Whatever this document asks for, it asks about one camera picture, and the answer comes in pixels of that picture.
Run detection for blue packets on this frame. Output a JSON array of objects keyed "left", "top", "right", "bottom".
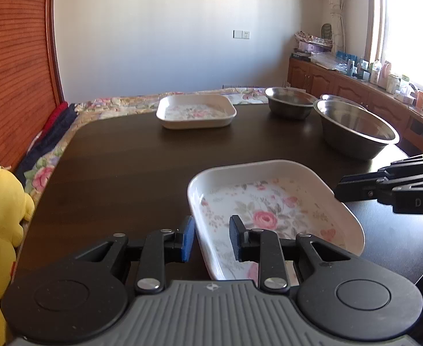
[{"left": 336, "top": 51, "right": 358, "bottom": 66}]

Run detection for window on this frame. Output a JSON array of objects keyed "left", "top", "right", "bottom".
[{"left": 365, "top": 0, "right": 423, "bottom": 95}]

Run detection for stack of floral paper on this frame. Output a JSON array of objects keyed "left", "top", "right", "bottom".
[{"left": 294, "top": 31, "right": 333, "bottom": 44}]

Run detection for small steel bowl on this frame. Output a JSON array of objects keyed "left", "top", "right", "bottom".
[{"left": 264, "top": 87, "right": 318, "bottom": 120}]

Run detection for red cloth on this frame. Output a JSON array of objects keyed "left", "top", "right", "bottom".
[{"left": 42, "top": 101, "right": 70, "bottom": 130}]

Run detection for purple box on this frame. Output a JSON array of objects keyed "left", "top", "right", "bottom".
[{"left": 298, "top": 41, "right": 332, "bottom": 53}]

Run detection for wooden cabinet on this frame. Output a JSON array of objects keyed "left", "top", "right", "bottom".
[{"left": 287, "top": 57, "right": 423, "bottom": 152}]

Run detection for pink round container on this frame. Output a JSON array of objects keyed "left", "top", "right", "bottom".
[{"left": 382, "top": 61, "right": 393, "bottom": 88}]

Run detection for clear plastic bags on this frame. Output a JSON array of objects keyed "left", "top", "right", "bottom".
[{"left": 310, "top": 51, "right": 346, "bottom": 71}]

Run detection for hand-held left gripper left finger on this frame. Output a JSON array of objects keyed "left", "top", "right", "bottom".
[{"left": 75, "top": 215, "right": 196, "bottom": 294}]

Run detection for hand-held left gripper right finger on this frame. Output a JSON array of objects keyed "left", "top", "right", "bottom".
[{"left": 229, "top": 215, "right": 354, "bottom": 294}]

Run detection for patterned curtain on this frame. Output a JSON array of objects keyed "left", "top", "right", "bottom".
[{"left": 321, "top": 0, "right": 355, "bottom": 56}]

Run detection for wooden louvered wardrobe door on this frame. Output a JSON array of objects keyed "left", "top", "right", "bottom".
[{"left": 0, "top": 0, "right": 66, "bottom": 174}]

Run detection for navy blue blanket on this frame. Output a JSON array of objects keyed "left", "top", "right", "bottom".
[{"left": 15, "top": 103, "right": 79, "bottom": 184}]

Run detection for floral rectangular plate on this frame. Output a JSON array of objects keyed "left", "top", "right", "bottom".
[
  {"left": 156, "top": 94, "right": 237, "bottom": 130},
  {"left": 187, "top": 159, "right": 366, "bottom": 282}
]

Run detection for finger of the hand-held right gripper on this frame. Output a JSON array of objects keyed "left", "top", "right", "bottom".
[
  {"left": 377, "top": 150, "right": 423, "bottom": 181},
  {"left": 334, "top": 172, "right": 396, "bottom": 204}
]

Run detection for large steel bowl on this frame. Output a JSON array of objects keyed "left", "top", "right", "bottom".
[{"left": 313, "top": 99, "right": 400, "bottom": 161}]

